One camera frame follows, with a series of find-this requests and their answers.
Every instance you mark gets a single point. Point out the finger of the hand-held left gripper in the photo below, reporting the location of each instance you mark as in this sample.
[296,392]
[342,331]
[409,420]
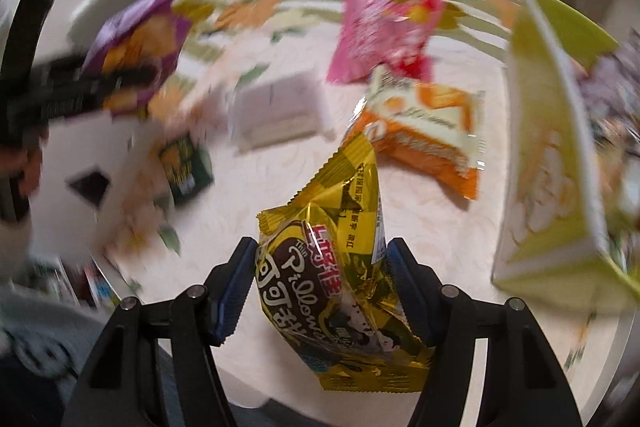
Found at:
[95,82]

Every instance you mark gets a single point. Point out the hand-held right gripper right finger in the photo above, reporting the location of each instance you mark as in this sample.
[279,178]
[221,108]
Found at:
[406,289]

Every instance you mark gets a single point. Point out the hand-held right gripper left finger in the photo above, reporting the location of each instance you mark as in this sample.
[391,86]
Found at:
[234,292]

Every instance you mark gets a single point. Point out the purple snack packet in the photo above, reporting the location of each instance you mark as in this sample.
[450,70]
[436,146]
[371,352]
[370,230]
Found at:
[137,52]

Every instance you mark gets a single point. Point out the yellow snack packet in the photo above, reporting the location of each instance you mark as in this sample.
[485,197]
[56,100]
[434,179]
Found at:
[330,292]

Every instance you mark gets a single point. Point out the green cardboard box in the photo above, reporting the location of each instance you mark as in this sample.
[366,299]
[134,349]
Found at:
[555,157]

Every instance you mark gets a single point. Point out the grey snack packet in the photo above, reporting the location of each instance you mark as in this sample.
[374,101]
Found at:
[612,82]

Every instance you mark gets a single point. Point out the person's left hand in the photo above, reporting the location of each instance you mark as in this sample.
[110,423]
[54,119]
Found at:
[17,162]

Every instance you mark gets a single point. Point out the white table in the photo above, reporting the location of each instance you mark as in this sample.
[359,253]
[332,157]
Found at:
[280,207]

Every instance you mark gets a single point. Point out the green and white chips packet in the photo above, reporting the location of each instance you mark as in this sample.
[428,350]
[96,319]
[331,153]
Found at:
[184,164]

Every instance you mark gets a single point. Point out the orange and white snack packet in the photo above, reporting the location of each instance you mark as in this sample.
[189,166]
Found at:
[425,132]

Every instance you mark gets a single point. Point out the pale pink wafer packet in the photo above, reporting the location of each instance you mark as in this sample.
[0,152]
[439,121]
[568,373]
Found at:
[280,112]

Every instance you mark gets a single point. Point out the pink snack packet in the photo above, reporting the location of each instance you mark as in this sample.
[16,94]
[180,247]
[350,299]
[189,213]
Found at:
[385,37]

